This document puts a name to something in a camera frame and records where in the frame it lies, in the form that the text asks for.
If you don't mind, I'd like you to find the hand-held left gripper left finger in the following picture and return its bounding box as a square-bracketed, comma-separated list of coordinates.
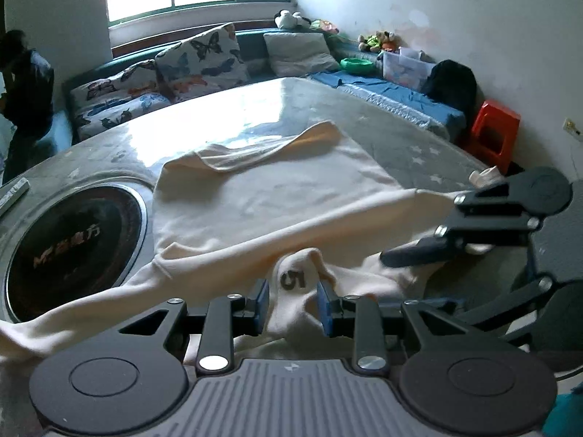
[118, 279, 270, 373]

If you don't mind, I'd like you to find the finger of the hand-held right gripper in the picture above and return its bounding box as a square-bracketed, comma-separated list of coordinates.
[380, 182, 540, 268]
[455, 275, 555, 351]

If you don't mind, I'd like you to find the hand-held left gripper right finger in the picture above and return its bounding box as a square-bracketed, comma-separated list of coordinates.
[317, 281, 477, 371]

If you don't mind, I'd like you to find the cream sweatshirt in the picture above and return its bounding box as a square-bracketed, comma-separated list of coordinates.
[0, 121, 502, 374]

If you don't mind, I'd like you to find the red plastic stool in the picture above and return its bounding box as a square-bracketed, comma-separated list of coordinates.
[465, 99, 521, 174]

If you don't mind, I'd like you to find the grey quilted star table cover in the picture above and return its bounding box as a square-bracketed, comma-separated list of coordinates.
[0, 76, 533, 420]

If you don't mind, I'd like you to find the teal cloth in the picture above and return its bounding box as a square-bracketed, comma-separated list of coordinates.
[542, 391, 583, 437]

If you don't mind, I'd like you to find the white patterned bench cover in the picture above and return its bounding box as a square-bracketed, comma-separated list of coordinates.
[341, 84, 438, 130]

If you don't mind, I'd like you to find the black backpack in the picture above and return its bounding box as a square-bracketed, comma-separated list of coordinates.
[421, 59, 477, 114]

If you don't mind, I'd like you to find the clear plastic storage box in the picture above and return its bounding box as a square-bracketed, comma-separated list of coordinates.
[383, 47, 435, 92]

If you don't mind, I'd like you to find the round black built-in cooker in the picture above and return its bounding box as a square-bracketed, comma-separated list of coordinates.
[0, 174, 149, 324]

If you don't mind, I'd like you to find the green bowl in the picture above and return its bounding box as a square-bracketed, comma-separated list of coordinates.
[340, 56, 376, 74]

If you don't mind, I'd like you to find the green yellow plush toy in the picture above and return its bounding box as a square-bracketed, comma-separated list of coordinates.
[357, 32, 383, 53]

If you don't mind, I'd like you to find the large butterfly print pillow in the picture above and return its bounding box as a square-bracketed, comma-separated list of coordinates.
[155, 23, 252, 103]

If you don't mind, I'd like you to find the plain grey pillow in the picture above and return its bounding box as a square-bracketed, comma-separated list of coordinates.
[263, 32, 341, 78]

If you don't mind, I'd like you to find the blue corner sofa bench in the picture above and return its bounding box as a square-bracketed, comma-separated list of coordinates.
[50, 27, 467, 146]

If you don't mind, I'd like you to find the grey flat bar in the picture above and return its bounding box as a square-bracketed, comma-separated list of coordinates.
[0, 179, 30, 214]

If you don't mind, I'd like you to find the panda plush toy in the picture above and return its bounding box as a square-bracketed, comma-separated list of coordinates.
[273, 9, 313, 32]

